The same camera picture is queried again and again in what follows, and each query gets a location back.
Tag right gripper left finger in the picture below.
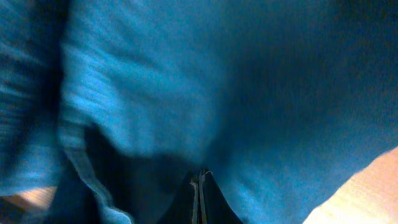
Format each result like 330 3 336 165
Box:
157 172 199 224

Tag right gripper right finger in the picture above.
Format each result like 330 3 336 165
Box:
198 169 243 224

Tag navy blue shorts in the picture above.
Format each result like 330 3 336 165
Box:
1 0 397 223

